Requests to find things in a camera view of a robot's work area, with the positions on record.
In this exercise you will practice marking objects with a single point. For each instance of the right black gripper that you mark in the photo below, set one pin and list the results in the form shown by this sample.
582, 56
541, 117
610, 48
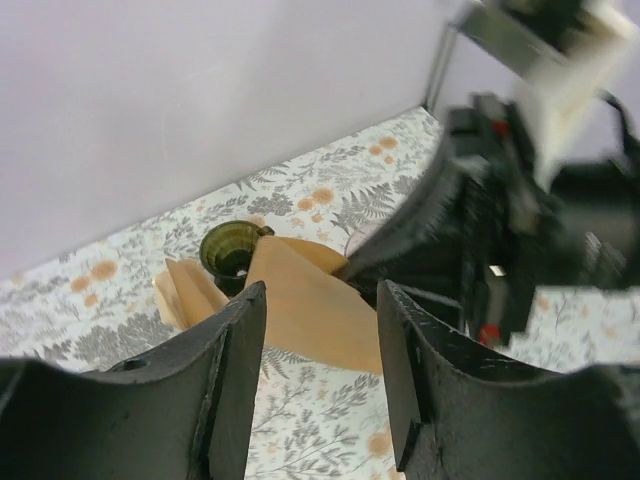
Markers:
508, 222

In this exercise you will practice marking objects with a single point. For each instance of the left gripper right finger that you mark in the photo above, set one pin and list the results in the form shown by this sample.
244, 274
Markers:
457, 409

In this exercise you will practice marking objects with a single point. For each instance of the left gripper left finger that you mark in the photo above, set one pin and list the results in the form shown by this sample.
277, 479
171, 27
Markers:
189, 402

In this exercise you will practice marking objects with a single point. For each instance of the brown paper coffee filters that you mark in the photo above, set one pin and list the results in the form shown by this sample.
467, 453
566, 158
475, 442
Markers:
197, 295

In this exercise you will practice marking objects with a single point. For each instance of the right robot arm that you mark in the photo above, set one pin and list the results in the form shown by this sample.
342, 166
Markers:
596, 243

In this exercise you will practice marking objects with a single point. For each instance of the orange coffee filter box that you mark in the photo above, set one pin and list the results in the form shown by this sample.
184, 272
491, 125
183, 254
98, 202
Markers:
167, 300

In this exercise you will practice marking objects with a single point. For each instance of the green glass coffee dripper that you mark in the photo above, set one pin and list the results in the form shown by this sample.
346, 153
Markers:
226, 252

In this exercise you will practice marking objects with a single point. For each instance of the floral tablecloth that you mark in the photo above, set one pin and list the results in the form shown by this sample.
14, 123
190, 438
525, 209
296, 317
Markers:
94, 307

